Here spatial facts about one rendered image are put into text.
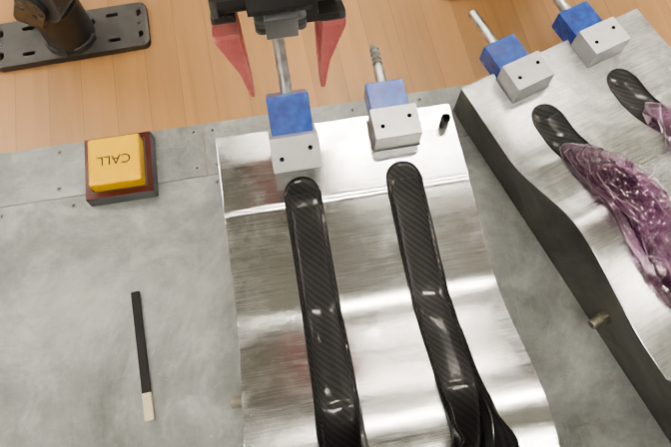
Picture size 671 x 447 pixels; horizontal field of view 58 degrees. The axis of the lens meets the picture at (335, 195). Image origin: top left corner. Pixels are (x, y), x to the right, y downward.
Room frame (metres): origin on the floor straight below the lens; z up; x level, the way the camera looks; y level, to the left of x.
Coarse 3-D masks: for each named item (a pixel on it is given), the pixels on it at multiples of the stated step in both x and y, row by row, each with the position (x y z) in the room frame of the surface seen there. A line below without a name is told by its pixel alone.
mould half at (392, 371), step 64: (320, 128) 0.30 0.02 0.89; (448, 128) 0.31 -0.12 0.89; (256, 192) 0.23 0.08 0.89; (384, 192) 0.23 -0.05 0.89; (448, 192) 0.23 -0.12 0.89; (256, 256) 0.16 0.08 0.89; (384, 256) 0.16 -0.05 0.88; (448, 256) 0.16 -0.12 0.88; (256, 320) 0.09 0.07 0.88; (384, 320) 0.10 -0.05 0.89; (256, 384) 0.03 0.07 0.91; (384, 384) 0.04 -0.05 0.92; (512, 384) 0.04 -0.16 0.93
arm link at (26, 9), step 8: (16, 0) 0.43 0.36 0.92; (24, 0) 0.43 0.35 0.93; (32, 0) 0.43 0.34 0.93; (16, 8) 0.44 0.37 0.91; (24, 8) 0.43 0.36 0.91; (32, 8) 0.43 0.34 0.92; (40, 8) 0.43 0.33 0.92; (16, 16) 0.44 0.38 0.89; (24, 16) 0.44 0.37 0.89; (32, 16) 0.43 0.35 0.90; (40, 16) 0.43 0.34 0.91; (32, 24) 0.43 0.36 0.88; (40, 24) 0.43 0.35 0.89; (48, 24) 0.44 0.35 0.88
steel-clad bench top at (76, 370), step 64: (192, 128) 0.34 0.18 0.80; (256, 128) 0.35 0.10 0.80; (0, 192) 0.25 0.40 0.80; (64, 192) 0.25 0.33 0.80; (192, 192) 0.26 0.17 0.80; (0, 256) 0.17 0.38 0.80; (64, 256) 0.18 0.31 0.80; (128, 256) 0.18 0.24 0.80; (192, 256) 0.18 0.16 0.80; (512, 256) 0.19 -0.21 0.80; (0, 320) 0.10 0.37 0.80; (64, 320) 0.10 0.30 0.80; (128, 320) 0.10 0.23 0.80; (192, 320) 0.11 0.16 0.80; (512, 320) 0.12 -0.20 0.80; (576, 320) 0.12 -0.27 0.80; (0, 384) 0.03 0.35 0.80; (64, 384) 0.03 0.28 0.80; (128, 384) 0.04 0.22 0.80; (192, 384) 0.04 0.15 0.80; (576, 384) 0.05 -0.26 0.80
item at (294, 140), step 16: (288, 80) 0.32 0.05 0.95; (272, 96) 0.31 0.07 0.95; (288, 96) 0.31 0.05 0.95; (304, 96) 0.31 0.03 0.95; (272, 112) 0.29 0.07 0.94; (288, 112) 0.29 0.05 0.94; (304, 112) 0.30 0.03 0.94; (272, 128) 0.28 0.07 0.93; (288, 128) 0.28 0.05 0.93; (304, 128) 0.28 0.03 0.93; (272, 144) 0.26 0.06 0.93; (288, 144) 0.26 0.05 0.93; (304, 144) 0.26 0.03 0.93; (272, 160) 0.25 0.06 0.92; (288, 160) 0.25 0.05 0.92; (304, 160) 0.25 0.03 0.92; (320, 160) 0.25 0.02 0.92
